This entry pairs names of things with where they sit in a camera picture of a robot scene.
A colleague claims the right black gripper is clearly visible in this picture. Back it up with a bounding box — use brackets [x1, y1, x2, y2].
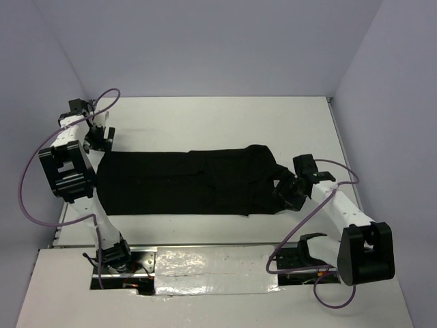
[270, 169, 308, 213]

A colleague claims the black long sleeve shirt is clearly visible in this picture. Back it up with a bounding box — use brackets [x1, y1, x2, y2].
[97, 145, 291, 216]

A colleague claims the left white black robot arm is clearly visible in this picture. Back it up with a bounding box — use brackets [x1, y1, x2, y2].
[38, 99, 134, 273]

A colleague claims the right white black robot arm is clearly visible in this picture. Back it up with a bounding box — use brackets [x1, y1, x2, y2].
[269, 154, 395, 286]

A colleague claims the shiny silver tape sheet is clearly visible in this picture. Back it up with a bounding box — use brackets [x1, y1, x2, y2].
[154, 245, 280, 296]

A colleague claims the white foam front board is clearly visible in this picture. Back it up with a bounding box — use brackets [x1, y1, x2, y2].
[17, 249, 412, 327]

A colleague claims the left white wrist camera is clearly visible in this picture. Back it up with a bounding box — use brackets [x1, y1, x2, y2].
[92, 111, 109, 128]

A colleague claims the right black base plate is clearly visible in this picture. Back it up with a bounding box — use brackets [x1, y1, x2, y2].
[274, 243, 327, 270]

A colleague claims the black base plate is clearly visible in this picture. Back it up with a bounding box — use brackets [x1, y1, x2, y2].
[102, 249, 156, 275]
[274, 243, 327, 270]

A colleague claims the right aluminium table rail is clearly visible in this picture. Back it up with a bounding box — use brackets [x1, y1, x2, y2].
[326, 96, 375, 221]

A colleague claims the aluminium table rail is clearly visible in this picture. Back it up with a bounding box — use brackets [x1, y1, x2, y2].
[326, 96, 375, 221]
[51, 98, 98, 249]

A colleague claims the left aluminium table rail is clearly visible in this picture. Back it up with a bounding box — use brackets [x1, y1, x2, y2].
[51, 98, 98, 249]

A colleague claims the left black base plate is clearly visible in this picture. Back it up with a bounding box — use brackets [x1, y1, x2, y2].
[102, 249, 156, 275]

